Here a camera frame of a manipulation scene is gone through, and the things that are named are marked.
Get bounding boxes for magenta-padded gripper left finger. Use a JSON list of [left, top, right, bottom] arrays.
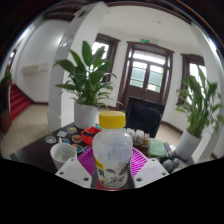
[[54, 146, 98, 189]]

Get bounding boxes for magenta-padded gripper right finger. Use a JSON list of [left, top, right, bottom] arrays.
[[130, 146, 170, 188]]

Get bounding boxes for yellow-capped clear drink bottle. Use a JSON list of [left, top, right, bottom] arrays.
[[91, 110, 135, 191]]

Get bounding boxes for grey round object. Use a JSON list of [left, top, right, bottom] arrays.
[[161, 157, 182, 173]]

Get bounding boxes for white speckled mug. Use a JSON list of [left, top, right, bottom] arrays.
[[49, 137, 78, 171]]

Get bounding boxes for green cloth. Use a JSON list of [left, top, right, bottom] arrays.
[[147, 137, 167, 159]]

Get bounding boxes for red plastic tray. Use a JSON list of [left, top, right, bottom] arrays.
[[80, 125, 102, 138]]

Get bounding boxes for black chair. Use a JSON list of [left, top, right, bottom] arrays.
[[124, 96, 166, 139]]

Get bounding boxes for potted plant in white pot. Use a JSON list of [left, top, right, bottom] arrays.
[[53, 40, 118, 131], [173, 64, 224, 163]]

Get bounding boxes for red carpeted staircase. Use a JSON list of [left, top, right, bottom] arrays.
[[9, 84, 34, 122]]

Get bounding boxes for dark wooden glazed door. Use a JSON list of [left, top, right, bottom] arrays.
[[119, 41, 175, 112]]

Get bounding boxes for dark wood framed window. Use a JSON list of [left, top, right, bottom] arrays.
[[91, 32, 121, 84], [176, 53, 208, 106]]

